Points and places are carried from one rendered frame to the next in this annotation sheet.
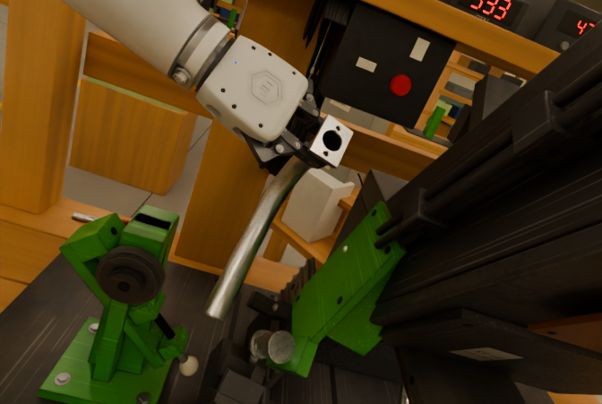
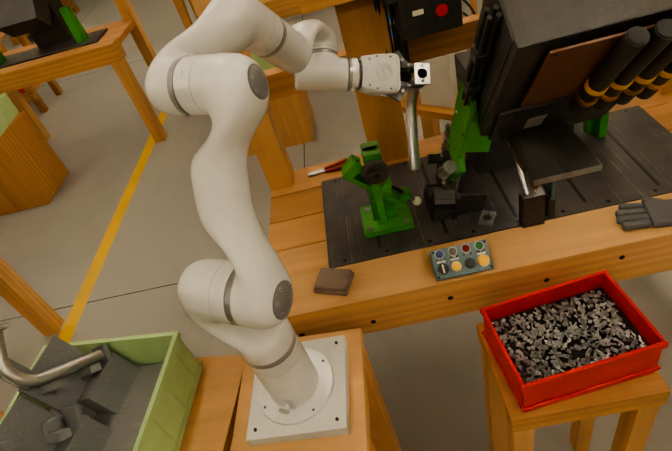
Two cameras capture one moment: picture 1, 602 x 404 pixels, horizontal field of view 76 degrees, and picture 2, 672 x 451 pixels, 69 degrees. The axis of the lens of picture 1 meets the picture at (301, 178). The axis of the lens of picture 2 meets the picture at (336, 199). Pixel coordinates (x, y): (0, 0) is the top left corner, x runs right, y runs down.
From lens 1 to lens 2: 0.84 m
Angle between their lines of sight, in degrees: 21
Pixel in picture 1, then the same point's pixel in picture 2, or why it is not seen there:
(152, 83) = not seen: hidden behind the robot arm
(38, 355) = (353, 228)
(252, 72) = (375, 69)
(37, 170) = (282, 162)
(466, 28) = not seen: outside the picture
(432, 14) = not seen: outside the picture
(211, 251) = (392, 151)
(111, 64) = (281, 86)
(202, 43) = (354, 73)
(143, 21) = (331, 81)
